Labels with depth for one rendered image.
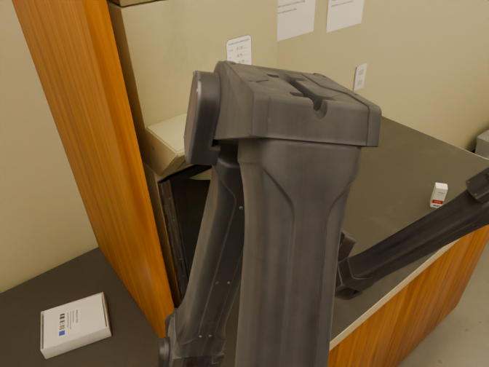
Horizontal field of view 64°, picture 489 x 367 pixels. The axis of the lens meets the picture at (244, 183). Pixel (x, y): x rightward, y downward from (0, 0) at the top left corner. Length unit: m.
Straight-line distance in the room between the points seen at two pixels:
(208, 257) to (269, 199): 0.18
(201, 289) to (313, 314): 0.21
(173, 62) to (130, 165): 0.20
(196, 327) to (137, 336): 0.64
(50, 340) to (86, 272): 0.25
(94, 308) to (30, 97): 0.56
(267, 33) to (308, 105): 0.64
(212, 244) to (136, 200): 0.34
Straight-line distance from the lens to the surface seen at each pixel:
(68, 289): 1.28
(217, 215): 0.34
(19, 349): 1.21
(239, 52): 0.81
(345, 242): 0.89
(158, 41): 0.71
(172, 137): 0.69
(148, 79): 0.72
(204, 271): 0.40
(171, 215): 0.86
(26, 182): 1.22
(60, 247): 1.37
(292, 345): 0.24
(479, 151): 3.48
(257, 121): 0.20
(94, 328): 1.12
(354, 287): 0.86
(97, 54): 0.58
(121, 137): 0.62
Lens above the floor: 1.85
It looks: 37 degrees down
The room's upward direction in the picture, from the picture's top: 2 degrees counter-clockwise
